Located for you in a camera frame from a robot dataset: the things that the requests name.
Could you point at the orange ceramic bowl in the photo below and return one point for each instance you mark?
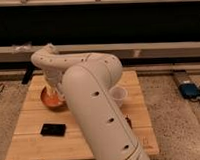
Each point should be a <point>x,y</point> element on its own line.
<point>50,102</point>

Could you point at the small clear bottle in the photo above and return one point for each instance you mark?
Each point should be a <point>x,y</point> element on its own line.
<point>52,92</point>

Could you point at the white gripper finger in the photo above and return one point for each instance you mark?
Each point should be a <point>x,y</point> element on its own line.
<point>59,90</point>
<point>48,87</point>

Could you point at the wooden table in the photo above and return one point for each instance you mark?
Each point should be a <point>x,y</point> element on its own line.
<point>28,144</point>

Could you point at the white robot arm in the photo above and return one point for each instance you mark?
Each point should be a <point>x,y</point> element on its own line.
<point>84,80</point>

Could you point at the clear plastic bag on ledge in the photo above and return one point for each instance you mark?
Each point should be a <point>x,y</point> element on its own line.
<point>21,48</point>

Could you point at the black rectangular box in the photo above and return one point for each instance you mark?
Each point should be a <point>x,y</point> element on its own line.
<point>53,129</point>

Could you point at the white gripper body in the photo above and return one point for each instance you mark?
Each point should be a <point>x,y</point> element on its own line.
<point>52,77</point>

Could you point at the blue device on floor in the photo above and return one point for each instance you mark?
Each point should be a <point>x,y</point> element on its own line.
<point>189,91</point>

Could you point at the translucent plastic cup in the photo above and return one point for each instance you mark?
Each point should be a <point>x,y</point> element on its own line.
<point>118,94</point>

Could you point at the red chili pepper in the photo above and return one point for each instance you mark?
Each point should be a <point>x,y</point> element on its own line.
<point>128,121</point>

